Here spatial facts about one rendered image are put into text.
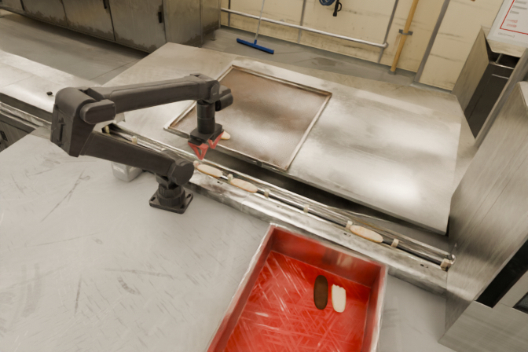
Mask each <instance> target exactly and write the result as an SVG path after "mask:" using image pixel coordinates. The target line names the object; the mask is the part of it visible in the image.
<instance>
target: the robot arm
mask: <svg viewBox="0 0 528 352"><path fill-rule="evenodd" d="M189 100H191V101H196V117H197V128H196V129H194V130H193V131H192V132H190V133H189V137H190V138H189V139H188V144H189V146H190V147H191V148H192V150H193V151H194V152H195V153H196V156H197V157H198V159H199V160H203V158H204V156H205V154H206V151H207V149H208V145H205V144H203V143H207V140H208V142H209V144H210V147H211V148H212V149H215V147H216V145H217V144H218V141H219V140H220V138H221V137H222V135H223V134H224V129H222V125H221V124H218V123H216V122H215V111H216V112H218V111H220V110H222V109H224V108H226V107H228V106H230V105H231V104H232V103H233V95H232V94H231V89H230V88H228V87H226V86H223V85H220V83H219V81H218V80H216V79H213V78H211V77H209V76H207V75H204V74H202V73H192V74H190V75H187V76H184V77H182V78H179V79H168V80H161V81H155V82H143V83H136V84H130V85H123V86H109V87H101V86H93V87H88V88H87V87H86V86H77V87H70V86H69V87H65V88H63V89H60V90H58V91H57V93H56V95H55V101H54V104H53V115H52V123H51V132H50V141H51V142H52V143H54V144H55V145H57V146H58V147H59V148H61V149H62V150H64V151H65V152H66V153H67V154H68V155H69V156H74V157H77V158H78V157H79V156H92V157H96V158H99V159H103V160H108V161H112V162H115V163H121V164H124V165H127V166H131V167H136V168H140V169H143V170H147V171H151V172H154V173H156V182H158V183H159V185H158V189H157V190H156V192H155V193H154V194H153V195H152V197H151V198H150V200H149V201H148V202H149V206H150V207H156V208H159V209H162V210H165V211H171V212H174V213H177V214H180V215H182V214H184V213H185V211H186V209H187V207H188V206H189V204H190V203H191V201H192V200H193V194H192V193H191V192H186V191H185V190H184V188H183V185H184V184H186V183H187V182H188V181H189V180H190V179H191V178H192V176H193V174H194V170H195V167H194V165H193V164H192V163H191V162H190V161H188V160H187V159H184V158H182V157H180V156H179V155H177V154H176V153H174V152H172V151H171V150H169V149H164V150H162V151H160V152H159V151H158V152H157V151H154V150H151V149H149V148H145V147H142V146H140V145H136V144H133V143H130V142H128V141H124V140H121V139H118V138H116V137H112V136H109V135H107V134H103V133H101V132H98V131H95V130H94V127H95V126H96V124H97V123H103V122H107V121H111V120H114V119H115V117H116V114H119V113H123V112H130V111H134V110H138V109H143V108H151V107H155V106H159V105H167V104H171V103H175V102H179V101H189ZM215 138H216V140H215V142H214V144H213V143H212V141H213V140H214V139H215ZM197 139H200V140H201V141H199V140H197ZM196 147H198V148H200V149H201V150H202V153H201V156H200V154H199V152H198V150H197V148H196Z"/></svg>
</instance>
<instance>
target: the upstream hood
mask: <svg viewBox="0 0 528 352"><path fill-rule="evenodd" d="M65 87H68V86H65V85H62V84H60V83H57V82H54V81H51V80H48V79H45V78H43V77H40V76H38V75H34V74H32V73H30V72H27V71H24V70H21V69H19V68H15V67H13V66H10V65H7V64H4V63H2V62H0V102H2V103H4V104H6V105H9V106H11V107H14V108H17V109H19V110H21V111H23V112H26V113H28V114H30V115H33V116H36V117H38V118H40V119H43V120H45V121H47V122H49V123H52V115H53V104H54V101H55V95H56V93H57V91H58V90H60V89H63V88H65ZM114 121H116V124H117V123H119V122H121V121H123V122H126V120H125V115H124V112H123V113H119V114H116V115H115V119H114V120H111V121H107V122H103V123H97V124H96V126H95V127H94V129H93V130H95V131H98V132H101V133H102V129H101V128H103V127H105V126H107V125H108V124H110V123H112V122H114Z"/></svg>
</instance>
